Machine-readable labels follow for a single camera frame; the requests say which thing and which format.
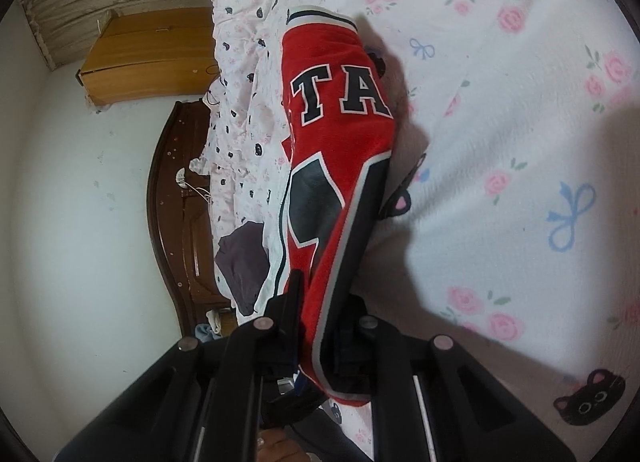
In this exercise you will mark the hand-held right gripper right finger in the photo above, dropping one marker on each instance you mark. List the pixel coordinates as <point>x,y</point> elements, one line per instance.
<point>377,347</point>

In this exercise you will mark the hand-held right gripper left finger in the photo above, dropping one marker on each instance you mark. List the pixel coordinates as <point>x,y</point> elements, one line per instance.
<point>289,314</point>

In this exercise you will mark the red and white jacket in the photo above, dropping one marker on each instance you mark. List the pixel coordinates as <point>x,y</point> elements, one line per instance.
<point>340,152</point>

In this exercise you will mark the person's left hand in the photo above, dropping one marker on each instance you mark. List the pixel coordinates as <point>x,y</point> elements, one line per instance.
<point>280,447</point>

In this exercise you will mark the dark purple cloth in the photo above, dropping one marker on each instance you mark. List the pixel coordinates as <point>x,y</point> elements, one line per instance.
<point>242,262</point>

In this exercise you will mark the blue and white cloth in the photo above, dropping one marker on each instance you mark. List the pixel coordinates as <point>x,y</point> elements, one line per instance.
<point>212,324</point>

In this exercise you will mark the dark wooden headboard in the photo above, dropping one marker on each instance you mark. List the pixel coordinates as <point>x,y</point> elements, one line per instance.
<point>185,242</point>

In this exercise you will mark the floral cat print bed sheet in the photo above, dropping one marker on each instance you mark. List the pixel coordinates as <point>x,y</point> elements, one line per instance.
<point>500,117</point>

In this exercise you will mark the wooden cabinet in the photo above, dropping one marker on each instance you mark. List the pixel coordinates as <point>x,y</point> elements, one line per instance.
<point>145,57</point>

